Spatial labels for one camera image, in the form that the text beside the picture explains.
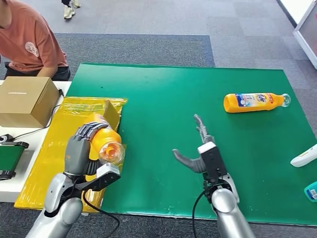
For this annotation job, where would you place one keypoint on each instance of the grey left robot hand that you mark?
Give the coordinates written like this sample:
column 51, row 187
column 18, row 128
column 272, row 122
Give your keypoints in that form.
column 76, row 154

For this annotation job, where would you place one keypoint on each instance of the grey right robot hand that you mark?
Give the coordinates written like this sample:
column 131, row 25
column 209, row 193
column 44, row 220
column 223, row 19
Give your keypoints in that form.
column 192, row 162

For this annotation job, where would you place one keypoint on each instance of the orange bottle with white label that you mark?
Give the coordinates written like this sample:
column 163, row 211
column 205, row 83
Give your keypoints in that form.
column 106, row 141

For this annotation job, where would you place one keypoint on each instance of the orange bottle with blue label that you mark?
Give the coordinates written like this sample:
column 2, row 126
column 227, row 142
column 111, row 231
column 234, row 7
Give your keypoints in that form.
column 247, row 103

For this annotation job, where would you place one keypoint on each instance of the teal bottle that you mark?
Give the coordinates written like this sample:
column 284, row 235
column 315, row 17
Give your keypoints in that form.
column 311, row 193

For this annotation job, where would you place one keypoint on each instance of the yellow plastic wrapped package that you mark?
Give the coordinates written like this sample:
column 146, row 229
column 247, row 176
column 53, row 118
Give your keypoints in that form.
column 62, row 131

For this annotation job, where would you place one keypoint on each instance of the white side table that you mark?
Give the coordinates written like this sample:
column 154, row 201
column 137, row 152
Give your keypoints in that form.
column 32, row 138

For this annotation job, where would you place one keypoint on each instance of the green table mat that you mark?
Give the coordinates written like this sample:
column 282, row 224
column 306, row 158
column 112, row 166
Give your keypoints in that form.
column 173, row 98

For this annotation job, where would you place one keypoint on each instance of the brown cardboard box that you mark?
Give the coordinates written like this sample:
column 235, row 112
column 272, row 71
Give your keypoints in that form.
column 24, row 101

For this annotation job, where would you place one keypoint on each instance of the black and green device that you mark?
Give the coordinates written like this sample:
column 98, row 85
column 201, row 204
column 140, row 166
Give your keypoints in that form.
column 10, row 156

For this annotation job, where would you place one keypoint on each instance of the person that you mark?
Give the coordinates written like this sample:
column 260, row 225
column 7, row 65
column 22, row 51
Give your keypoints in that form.
column 27, row 42

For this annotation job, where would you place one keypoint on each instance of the person's feet in sneakers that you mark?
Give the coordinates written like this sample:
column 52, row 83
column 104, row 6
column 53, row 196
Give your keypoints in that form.
column 69, row 11

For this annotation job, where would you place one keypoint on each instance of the white framed board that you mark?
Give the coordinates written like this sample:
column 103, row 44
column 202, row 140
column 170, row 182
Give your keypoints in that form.
column 307, row 33

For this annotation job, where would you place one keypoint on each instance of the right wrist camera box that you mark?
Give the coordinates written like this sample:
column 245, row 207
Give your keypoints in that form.
column 213, row 161

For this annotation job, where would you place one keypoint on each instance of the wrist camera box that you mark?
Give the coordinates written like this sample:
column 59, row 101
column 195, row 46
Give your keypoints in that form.
column 213, row 161
column 105, row 175

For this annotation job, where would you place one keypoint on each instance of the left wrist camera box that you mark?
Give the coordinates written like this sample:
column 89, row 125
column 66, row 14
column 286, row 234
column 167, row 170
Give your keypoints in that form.
column 105, row 175

